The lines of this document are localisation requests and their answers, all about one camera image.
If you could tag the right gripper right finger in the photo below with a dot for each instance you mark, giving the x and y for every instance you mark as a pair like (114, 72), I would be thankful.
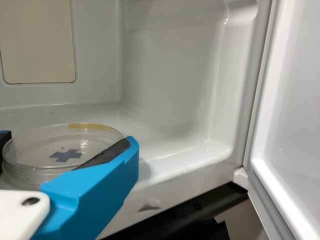
(95, 190)

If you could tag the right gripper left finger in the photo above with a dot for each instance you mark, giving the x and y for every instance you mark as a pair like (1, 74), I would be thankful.
(5, 140)

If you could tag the petri dish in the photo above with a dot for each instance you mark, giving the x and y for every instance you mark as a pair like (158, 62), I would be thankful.
(37, 150)

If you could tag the white incubator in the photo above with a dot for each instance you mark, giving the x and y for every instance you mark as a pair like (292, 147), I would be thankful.
(175, 87)

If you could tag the incubator door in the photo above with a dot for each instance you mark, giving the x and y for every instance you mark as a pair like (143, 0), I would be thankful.
(295, 100)

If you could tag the black platform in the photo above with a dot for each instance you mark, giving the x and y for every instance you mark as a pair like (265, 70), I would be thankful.
(190, 212)

